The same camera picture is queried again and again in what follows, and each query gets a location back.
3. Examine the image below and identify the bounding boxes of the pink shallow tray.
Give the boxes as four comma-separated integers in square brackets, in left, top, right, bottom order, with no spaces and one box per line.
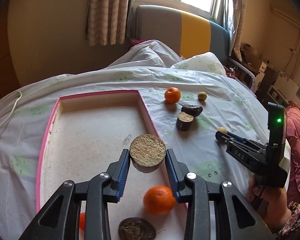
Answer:
[35,89,189,213]

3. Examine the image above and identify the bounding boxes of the small mandarin orange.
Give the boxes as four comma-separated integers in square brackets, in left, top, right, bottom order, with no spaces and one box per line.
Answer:
[164,87,181,104]

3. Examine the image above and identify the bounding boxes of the white cabinet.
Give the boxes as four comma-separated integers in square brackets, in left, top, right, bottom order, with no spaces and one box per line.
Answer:
[253,61,267,93]

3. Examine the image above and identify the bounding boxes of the pink blanket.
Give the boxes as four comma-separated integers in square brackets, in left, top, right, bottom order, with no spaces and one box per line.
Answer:
[286,101,300,204]

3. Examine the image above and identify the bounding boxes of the beige curtain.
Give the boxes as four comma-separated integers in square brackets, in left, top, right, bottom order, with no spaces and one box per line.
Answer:
[223,0,247,62]
[87,0,129,46]

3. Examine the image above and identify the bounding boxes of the sugarcane chunk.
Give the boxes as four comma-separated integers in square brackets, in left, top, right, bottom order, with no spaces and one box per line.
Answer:
[176,112,194,131]
[129,134,166,173]

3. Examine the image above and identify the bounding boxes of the grey yellow blue headboard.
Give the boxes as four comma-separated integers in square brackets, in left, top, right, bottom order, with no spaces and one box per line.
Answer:
[135,5,230,65]

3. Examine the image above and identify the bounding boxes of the right beige curtain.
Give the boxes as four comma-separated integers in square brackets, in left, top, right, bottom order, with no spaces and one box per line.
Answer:
[223,0,247,62]

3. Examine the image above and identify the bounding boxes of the red cherry tomato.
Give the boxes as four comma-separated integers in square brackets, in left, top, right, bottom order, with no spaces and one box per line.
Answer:
[79,212,85,231]

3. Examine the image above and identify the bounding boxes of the black tracker with green light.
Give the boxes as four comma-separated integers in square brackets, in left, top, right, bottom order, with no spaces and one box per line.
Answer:
[267,102,287,147]

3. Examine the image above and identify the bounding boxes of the white patterned plastic tablecloth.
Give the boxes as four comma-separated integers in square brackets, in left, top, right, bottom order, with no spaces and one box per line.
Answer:
[0,41,269,239]

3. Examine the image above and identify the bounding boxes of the large orange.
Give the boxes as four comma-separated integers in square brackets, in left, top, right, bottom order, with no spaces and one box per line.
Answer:
[143,186,177,216]

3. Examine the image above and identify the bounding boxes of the dark wrinkled passion fruit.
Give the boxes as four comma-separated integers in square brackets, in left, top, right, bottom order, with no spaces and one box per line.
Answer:
[118,217,157,240]

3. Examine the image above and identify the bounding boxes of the left beige curtain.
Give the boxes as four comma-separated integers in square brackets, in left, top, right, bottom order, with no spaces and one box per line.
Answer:
[87,0,129,46]

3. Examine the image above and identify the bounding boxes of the tan longan fruit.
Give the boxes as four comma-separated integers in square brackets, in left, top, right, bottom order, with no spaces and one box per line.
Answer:
[197,92,207,101]
[217,127,228,134]

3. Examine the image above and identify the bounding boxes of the person right hand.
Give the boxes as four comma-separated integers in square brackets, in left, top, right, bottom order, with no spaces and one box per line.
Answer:
[247,175,292,233]

